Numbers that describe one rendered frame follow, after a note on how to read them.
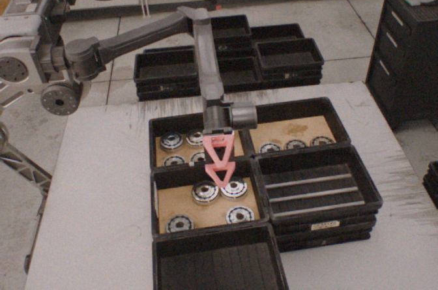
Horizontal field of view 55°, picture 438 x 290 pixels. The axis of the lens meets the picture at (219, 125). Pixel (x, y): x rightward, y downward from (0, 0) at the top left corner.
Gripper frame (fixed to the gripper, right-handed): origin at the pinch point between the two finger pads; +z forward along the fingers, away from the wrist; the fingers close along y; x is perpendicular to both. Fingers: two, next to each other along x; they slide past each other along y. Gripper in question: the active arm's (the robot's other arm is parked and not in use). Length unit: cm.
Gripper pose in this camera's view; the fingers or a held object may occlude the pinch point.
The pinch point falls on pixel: (221, 174)
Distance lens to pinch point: 90.4
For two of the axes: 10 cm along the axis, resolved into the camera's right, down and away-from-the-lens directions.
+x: -10.0, 0.9, -0.4
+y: 0.4, 7.4, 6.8
